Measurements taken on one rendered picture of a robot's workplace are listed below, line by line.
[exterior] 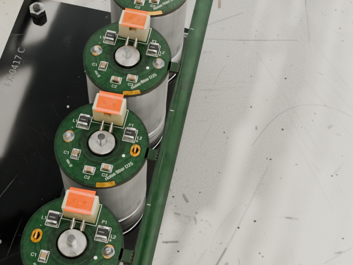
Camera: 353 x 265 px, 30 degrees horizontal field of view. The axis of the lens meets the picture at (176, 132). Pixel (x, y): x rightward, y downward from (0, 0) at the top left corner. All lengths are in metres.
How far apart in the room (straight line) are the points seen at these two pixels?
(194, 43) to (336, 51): 0.10
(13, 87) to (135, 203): 0.08
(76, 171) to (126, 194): 0.02
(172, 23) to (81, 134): 0.05
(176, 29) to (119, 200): 0.06
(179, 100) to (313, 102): 0.09
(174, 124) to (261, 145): 0.08
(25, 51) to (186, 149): 0.07
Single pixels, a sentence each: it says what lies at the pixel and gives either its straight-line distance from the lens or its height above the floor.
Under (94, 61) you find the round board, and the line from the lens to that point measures 0.19.
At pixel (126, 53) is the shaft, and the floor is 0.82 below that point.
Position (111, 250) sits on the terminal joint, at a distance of 0.16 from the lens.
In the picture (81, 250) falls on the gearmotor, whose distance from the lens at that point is 0.16.
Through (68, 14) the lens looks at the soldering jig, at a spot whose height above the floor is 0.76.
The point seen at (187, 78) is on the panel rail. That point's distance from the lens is 0.18.
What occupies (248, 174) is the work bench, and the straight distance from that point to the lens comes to 0.24.
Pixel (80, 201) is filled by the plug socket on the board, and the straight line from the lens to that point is 0.16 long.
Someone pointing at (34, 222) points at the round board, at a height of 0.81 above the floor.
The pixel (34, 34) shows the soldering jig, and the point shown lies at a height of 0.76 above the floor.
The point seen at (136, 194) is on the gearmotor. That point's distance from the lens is 0.19.
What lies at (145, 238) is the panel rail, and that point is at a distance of 0.16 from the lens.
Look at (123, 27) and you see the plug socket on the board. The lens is 0.19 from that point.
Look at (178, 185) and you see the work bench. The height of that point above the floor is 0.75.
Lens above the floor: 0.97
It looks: 62 degrees down
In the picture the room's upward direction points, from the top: 7 degrees clockwise
